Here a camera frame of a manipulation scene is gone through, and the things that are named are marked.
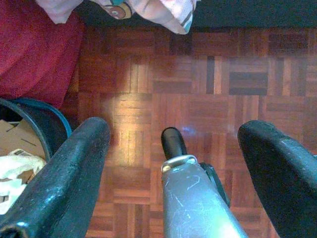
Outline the black waste bin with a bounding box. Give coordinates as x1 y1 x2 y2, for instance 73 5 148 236
0 97 73 162

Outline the dark bed frame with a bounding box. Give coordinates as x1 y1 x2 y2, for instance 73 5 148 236
74 0 317 28

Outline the black robot left foot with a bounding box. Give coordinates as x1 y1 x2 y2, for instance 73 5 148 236
160 126 188 159

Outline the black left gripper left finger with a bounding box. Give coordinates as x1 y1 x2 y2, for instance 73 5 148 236
0 117 111 238

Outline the pink cartoon print blanket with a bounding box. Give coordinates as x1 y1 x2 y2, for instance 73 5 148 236
36 0 199 35

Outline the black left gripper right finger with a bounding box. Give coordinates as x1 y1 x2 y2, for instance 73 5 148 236
237 119 317 238

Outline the brown cardboard piece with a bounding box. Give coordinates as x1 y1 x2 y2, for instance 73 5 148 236
0 119 47 159

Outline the large red cushion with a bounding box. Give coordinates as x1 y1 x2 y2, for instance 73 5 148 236
0 0 86 110

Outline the silver robot left leg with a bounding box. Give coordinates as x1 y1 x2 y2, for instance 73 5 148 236
160 154 248 238

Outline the white crumpled paper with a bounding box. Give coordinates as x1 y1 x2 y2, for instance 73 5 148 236
0 148 48 215

